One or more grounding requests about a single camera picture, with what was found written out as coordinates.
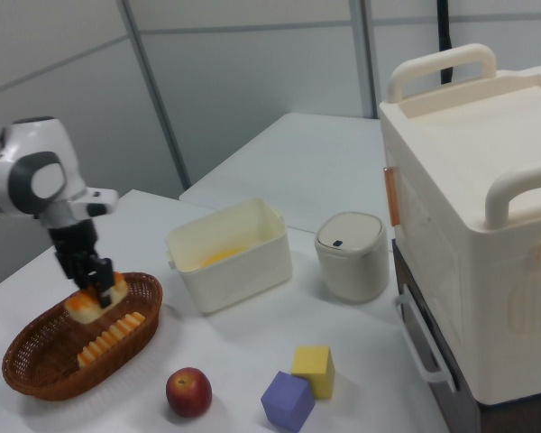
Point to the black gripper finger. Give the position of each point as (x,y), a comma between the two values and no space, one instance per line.
(86,278)
(106,284)

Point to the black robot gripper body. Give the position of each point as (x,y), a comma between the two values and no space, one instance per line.
(74,248)

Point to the orange-topped bread loaf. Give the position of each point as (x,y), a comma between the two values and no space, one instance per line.
(83,311)

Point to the white grey Franka robot arm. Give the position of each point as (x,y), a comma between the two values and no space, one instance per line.
(31,176)

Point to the striped bread roll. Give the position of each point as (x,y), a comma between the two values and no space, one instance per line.
(110,338)

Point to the brown wicker basket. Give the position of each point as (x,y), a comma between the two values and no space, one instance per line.
(40,361)

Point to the yellow banana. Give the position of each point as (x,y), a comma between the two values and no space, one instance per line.
(223,258)

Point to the open white plastic container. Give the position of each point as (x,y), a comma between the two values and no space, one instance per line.
(234,275)

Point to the red apple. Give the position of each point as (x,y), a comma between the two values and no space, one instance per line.
(188,392)

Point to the purple foam cube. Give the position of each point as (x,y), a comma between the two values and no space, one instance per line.
(286,401)

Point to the yellow foam cube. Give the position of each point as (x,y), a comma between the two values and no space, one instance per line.
(313,365)

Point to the small white lidded bin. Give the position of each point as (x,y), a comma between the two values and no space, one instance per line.
(351,261)

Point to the large cream storage cabinet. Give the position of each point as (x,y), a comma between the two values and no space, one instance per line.
(469,225)

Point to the black camera stand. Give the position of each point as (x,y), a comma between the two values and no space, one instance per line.
(443,40)

